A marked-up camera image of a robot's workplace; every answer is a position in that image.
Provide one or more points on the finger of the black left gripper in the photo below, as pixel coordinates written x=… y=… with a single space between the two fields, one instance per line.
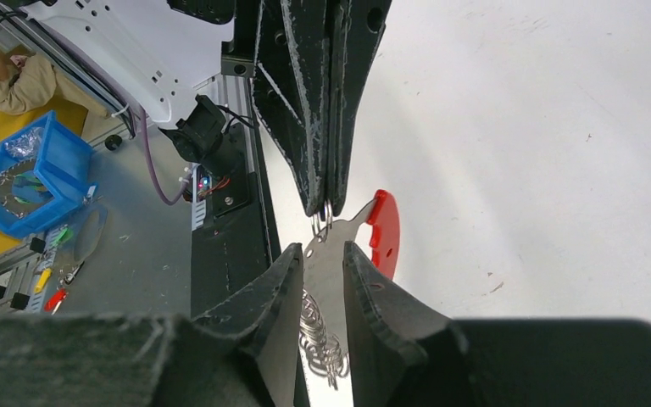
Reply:
x=290 y=89
x=357 y=28

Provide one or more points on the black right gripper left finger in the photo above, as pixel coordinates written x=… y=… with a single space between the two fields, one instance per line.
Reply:
x=251 y=339

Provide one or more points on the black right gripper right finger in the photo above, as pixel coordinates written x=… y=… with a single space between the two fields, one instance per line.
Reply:
x=399 y=348

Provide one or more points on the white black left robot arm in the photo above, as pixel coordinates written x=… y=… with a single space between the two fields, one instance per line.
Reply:
x=157 y=51

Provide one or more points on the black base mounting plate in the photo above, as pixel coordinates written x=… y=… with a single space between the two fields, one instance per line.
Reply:
x=234 y=234

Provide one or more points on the blue plastic bin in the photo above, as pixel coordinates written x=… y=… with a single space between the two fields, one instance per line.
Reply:
x=44 y=176

